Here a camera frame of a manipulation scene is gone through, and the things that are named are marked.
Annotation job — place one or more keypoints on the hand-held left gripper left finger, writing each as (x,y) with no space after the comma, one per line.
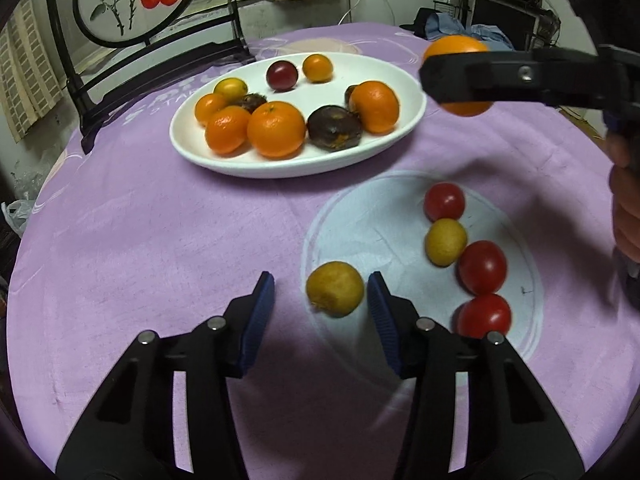
(257,320)

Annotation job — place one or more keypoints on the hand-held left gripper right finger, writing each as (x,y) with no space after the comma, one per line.
(385,325)

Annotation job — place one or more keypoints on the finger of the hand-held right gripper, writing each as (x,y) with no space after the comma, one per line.
(500,79)

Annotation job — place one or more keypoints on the small smooth orange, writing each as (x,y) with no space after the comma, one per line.
(207,107)
(457,46)
(317,68)

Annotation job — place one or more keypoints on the small yellow fruit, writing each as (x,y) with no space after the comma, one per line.
(334,288)
(445,241)

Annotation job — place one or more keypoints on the red cherry tomato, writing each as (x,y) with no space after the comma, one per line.
(484,316)
(444,201)
(482,267)

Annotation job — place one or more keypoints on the orange mandarin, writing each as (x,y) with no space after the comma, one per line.
(227,130)
(375,106)
(276,129)

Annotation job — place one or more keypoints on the white oval plate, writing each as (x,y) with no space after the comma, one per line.
(310,165)

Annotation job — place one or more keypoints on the dark purple round fruit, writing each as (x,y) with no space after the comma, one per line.
(334,128)

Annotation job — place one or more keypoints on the dark red plum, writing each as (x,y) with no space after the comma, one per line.
(281,75)

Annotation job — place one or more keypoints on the yellow orange citrus fruit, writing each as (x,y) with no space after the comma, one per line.
(230,88)

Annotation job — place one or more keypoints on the person's right hand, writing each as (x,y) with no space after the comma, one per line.
(627,210)

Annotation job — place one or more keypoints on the black monitor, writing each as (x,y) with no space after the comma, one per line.
(505,22)

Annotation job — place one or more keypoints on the blue clothing pile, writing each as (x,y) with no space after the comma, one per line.
(450,25)

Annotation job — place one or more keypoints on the purple tablecloth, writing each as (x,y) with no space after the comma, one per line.
(150,260)

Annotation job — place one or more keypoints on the white plastic bag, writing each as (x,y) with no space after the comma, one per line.
(15,215)

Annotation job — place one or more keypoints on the black chair with painted back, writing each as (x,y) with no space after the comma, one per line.
(135,5)

